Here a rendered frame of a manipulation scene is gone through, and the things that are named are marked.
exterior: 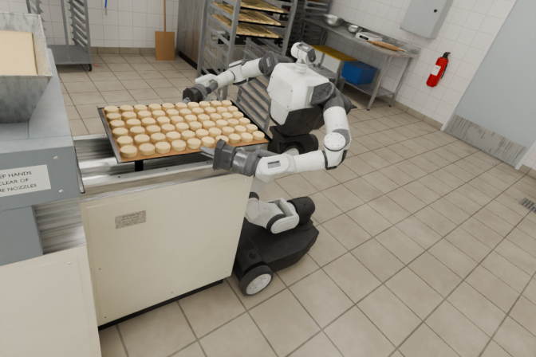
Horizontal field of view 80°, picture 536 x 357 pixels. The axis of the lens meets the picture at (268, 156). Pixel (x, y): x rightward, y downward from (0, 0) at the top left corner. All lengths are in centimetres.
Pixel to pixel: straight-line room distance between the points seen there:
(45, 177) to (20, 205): 9
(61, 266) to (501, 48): 508
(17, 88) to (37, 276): 53
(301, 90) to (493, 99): 408
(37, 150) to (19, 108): 13
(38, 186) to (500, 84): 504
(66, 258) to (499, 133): 502
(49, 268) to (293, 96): 106
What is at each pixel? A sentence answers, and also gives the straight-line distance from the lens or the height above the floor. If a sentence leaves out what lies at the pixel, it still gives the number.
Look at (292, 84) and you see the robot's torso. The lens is 144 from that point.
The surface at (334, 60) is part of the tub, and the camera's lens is 567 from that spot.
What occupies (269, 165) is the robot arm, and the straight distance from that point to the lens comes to 111.
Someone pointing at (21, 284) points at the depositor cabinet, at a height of 75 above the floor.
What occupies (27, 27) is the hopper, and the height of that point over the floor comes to 128.
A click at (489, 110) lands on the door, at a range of 528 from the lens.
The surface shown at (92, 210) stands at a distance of 126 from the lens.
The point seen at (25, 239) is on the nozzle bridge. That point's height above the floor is 91.
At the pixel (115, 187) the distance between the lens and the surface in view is 123.
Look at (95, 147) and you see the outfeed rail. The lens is 147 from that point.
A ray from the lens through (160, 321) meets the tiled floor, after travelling 189.
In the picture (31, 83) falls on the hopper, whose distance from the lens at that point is 90.
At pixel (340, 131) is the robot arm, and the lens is 121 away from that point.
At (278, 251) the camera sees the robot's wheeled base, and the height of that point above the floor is 17.
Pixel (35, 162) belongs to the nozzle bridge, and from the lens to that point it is 90.
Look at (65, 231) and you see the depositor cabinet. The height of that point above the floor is 84.
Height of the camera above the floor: 164
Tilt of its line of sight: 31 degrees down
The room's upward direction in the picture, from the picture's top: 14 degrees clockwise
